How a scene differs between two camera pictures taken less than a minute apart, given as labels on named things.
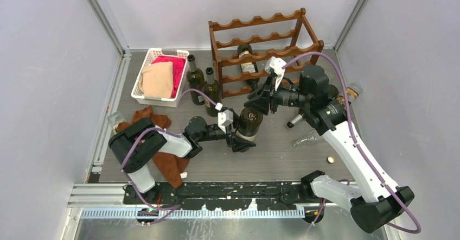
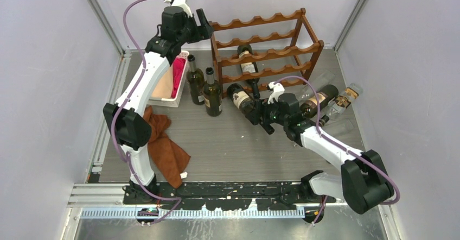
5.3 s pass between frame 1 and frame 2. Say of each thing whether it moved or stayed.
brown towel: stayed
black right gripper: moved
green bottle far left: stayed
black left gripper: moved
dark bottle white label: stayed
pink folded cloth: stayed
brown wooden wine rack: stayed
